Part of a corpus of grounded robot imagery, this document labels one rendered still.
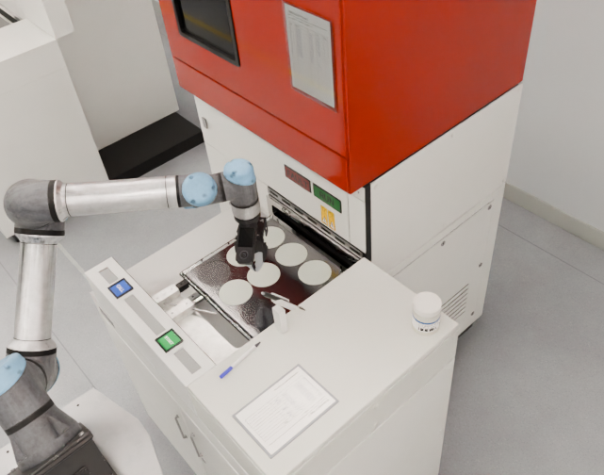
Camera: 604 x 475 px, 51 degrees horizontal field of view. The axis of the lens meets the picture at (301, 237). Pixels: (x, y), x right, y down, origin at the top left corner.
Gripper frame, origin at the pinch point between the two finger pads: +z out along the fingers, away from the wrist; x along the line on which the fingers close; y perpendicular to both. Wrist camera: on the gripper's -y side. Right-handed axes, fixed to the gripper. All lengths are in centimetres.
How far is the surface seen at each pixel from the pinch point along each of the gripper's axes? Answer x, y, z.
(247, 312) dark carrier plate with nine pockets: 2.0, -7.9, 9.5
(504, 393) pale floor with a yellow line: -84, 31, 99
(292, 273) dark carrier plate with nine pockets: -8.7, 7.7, 9.2
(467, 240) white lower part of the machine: -64, 49, 32
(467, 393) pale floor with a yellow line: -69, 29, 99
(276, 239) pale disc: -1.4, 21.7, 9.1
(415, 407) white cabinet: -46, -25, 25
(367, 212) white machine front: -31.0, 10.5, -13.9
